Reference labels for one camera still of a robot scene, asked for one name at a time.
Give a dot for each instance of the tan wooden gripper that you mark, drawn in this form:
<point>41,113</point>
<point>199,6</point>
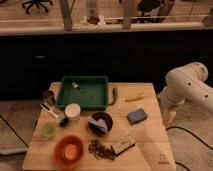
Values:
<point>168,114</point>

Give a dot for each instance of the blue grey sponge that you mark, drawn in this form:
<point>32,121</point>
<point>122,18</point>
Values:
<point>136,116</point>

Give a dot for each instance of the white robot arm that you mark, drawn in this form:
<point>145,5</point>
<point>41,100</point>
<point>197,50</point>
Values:
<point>185,82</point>

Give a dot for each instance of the white plastic cup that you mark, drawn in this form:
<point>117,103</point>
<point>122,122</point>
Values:
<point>72,111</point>

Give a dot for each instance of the green plastic cup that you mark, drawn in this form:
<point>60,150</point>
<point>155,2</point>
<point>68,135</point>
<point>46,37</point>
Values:
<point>48,130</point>

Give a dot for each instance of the wooden block eraser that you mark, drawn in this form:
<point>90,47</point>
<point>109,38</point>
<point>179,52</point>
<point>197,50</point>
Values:
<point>122,145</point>

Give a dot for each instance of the green pepper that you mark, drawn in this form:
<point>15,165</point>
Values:
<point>115,96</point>

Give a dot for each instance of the dark brown bowl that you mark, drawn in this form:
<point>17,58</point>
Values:
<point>106,117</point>

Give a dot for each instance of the blue white crumpled cloth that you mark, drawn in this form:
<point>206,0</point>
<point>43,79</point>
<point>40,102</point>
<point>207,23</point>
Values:
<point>97,126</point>

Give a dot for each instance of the green plastic tray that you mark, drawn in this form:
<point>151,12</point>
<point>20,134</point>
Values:
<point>92,93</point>

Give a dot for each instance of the small silver item in tray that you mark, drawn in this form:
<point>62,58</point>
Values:
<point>75,85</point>

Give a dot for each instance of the orange plastic bowl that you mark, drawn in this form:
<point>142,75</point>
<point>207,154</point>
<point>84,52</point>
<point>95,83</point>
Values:
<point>68,153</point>

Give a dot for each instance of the black office chair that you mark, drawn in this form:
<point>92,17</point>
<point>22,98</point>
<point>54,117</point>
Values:
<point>28,4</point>

